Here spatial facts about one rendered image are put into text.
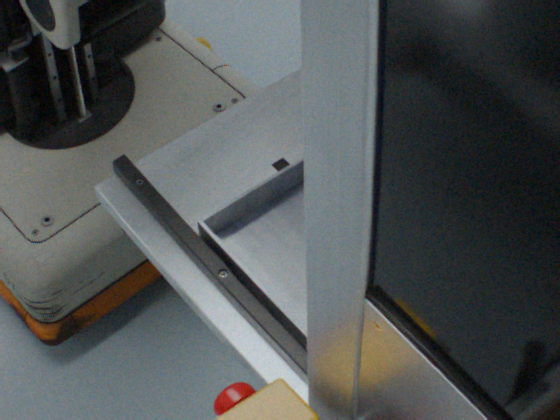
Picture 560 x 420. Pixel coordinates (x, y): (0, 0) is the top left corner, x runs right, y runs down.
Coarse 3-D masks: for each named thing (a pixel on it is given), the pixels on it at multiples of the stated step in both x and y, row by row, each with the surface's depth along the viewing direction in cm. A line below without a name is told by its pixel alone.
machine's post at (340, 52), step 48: (336, 0) 60; (384, 0) 58; (336, 48) 63; (384, 48) 61; (336, 96) 66; (336, 144) 69; (336, 192) 73; (336, 240) 77; (336, 288) 81; (336, 336) 85; (336, 384) 91
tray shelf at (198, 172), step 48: (288, 96) 135; (192, 144) 131; (240, 144) 130; (288, 144) 130; (96, 192) 127; (192, 192) 126; (240, 192) 126; (144, 240) 122; (192, 288) 118; (240, 336) 114; (288, 384) 111
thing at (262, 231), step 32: (256, 192) 122; (288, 192) 125; (224, 224) 122; (256, 224) 123; (288, 224) 123; (224, 256) 118; (256, 256) 120; (288, 256) 120; (256, 288) 115; (288, 288) 118; (288, 320) 112
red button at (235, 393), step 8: (232, 384) 96; (240, 384) 96; (248, 384) 96; (224, 392) 95; (232, 392) 95; (240, 392) 95; (248, 392) 95; (216, 400) 95; (224, 400) 95; (232, 400) 94; (240, 400) 95; (216, 408) 95; (224, 408) 95
